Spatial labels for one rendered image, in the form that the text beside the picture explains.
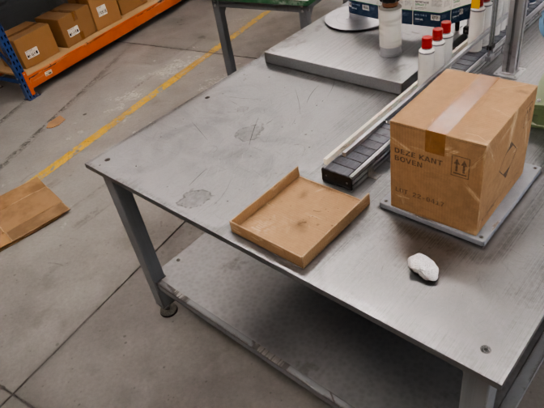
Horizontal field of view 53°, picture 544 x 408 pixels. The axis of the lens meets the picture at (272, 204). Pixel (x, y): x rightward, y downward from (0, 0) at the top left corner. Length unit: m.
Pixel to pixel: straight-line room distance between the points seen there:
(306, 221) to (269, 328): 0.66
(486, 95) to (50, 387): 1.96
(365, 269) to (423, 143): 0.33
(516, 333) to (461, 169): 0.38
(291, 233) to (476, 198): 0.48
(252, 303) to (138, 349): 0.57
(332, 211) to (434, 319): 0.44
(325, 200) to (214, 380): 0.98
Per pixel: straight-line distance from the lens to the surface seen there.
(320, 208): 1.55
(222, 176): 1.75
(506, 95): 1.46
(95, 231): 3.12
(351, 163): 1.63
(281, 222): 1.52
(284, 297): 2.15
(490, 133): 1.31
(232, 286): 2.23
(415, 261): 1.34
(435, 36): 1.92
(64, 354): 2.58
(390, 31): 2.19
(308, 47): 2.39
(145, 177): 1.85
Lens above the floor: 1.82
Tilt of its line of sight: 39 degrees down
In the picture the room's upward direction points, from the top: 11 degrees counter-clockwise
